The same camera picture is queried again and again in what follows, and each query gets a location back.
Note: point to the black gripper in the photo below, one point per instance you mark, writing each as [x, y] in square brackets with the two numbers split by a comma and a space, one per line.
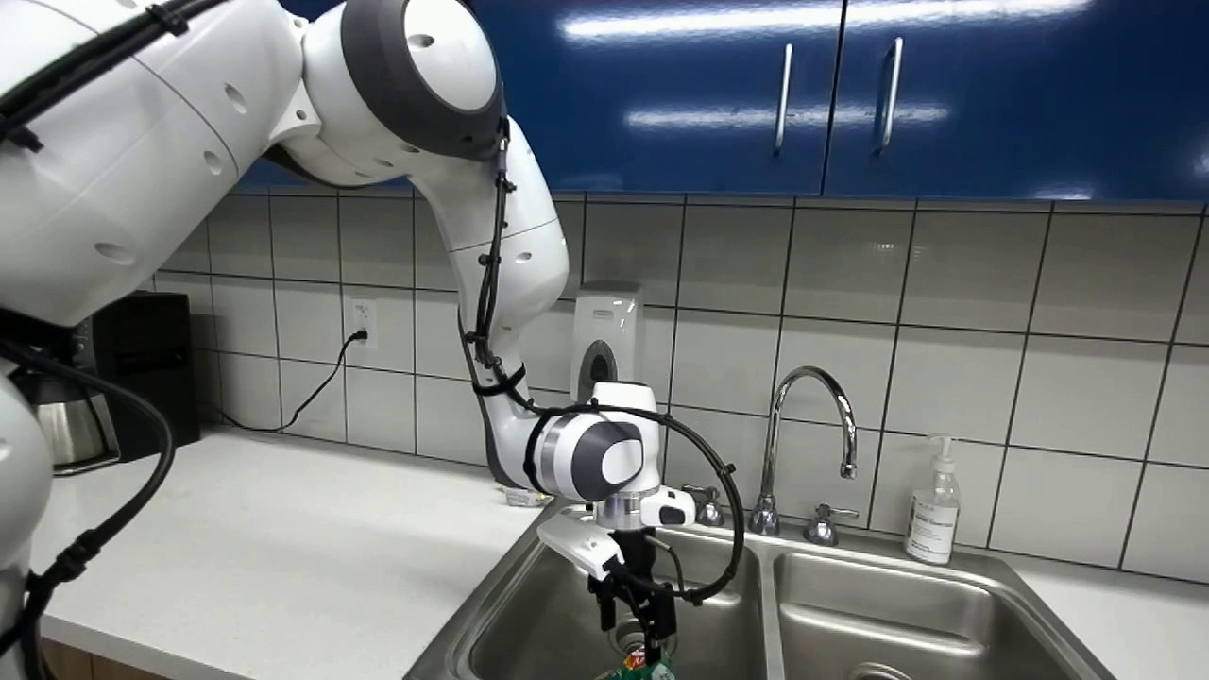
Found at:
[629, 580]

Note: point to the green snack packet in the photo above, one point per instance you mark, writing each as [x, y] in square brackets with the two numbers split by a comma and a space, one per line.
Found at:
[643, 662]

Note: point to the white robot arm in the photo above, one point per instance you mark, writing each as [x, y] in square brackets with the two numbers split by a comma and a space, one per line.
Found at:
[127, 124]

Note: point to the stainless steel double sink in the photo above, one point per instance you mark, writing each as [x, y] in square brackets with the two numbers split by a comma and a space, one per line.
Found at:
[789, 615]

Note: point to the chrome gooseneck faucet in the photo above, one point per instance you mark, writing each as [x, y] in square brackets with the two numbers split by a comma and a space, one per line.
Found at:
[793, 444]

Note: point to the left basin drain strainer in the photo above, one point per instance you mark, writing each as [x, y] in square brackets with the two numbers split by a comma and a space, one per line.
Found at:
[877, 670]

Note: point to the clear soap pump bottle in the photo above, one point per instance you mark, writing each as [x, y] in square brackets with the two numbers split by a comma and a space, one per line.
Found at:
[935, 512]

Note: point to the blue upper cabinet door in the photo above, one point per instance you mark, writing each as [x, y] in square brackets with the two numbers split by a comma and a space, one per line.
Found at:
[670, 97]

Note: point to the blue cabinet door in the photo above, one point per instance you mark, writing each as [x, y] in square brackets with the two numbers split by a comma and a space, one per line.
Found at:
[670, 97]
[1021, 101]

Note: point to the black coffee maker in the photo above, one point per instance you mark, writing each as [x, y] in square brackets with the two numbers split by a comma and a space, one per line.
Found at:
[146, 344]

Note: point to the blue right cabinet door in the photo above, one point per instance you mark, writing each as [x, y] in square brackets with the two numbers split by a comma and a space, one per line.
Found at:
[1021, 101]

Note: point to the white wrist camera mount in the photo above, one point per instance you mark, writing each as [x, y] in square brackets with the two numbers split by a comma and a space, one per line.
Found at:
[586, 537]

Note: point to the chrome faucet handle knob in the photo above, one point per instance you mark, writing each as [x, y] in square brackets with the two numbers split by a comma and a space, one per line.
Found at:
[821, 526]

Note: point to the white wall soap dispenser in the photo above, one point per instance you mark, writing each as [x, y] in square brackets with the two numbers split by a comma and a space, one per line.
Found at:
[604, 343]

